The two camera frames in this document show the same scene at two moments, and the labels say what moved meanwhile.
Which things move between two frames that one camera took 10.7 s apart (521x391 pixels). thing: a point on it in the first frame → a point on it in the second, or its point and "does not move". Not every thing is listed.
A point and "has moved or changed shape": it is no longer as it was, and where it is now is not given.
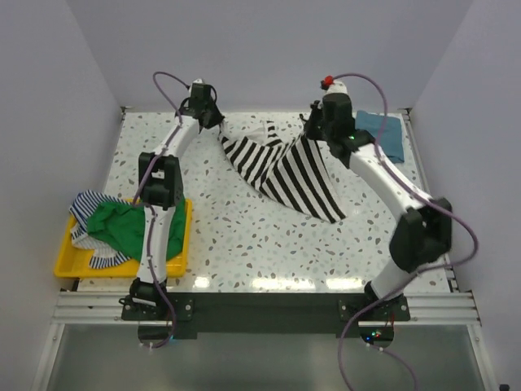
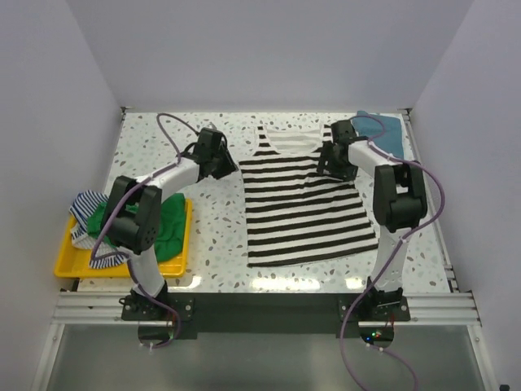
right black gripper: [315, 112] → [348, 172]
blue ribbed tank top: [390, 138] does not move
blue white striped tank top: [80, 209] does not move
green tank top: [120, 226] does not move
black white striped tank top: [292, 170] has moved or changed shape
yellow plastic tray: [73, 261] does not move
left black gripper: [218, 116] → [229, 165]
